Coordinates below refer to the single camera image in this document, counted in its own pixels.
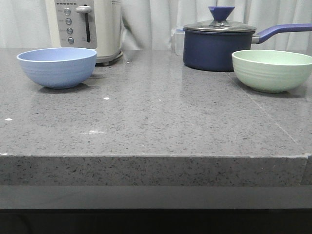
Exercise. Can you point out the blue bowl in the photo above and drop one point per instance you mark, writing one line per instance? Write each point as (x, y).
(58, 68)

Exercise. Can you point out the green bowl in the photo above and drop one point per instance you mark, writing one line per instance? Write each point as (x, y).
(271, 71)

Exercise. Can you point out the clear plastic container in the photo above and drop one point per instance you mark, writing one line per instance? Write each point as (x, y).
(177, 34)

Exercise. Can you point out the dark blue saucepan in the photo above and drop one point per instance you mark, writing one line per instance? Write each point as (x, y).
(213, 51)

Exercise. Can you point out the white curtain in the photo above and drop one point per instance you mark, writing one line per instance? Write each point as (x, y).
(147, 24)

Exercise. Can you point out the cream toaster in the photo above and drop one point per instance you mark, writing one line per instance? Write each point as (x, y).
(91, 24)

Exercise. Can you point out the glass lid with blue knob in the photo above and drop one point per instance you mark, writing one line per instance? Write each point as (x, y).
(219, 23)

